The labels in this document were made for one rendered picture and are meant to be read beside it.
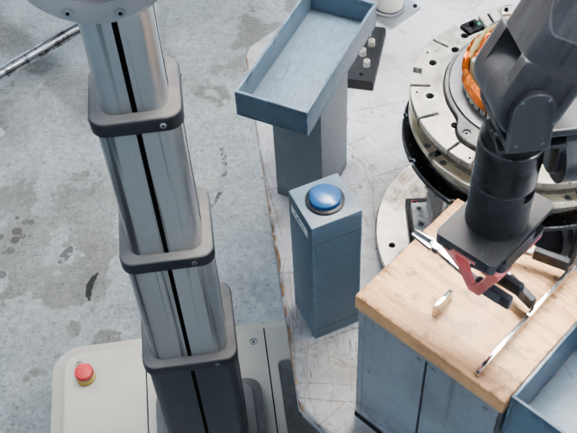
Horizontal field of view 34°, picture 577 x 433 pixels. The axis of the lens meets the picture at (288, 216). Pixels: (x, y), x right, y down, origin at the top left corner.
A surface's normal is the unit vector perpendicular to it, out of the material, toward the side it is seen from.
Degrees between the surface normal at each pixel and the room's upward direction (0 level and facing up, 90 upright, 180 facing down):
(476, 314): 0
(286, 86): 0
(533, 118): 82
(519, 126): 82
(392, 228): 0
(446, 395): 90
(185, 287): 90
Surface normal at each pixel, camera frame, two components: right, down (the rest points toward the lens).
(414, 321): -0.04, -0.63
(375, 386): -0.68, 0.58
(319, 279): 0.41, 0.69
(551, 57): 0.07, 0.66
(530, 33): -0.91, -0.22
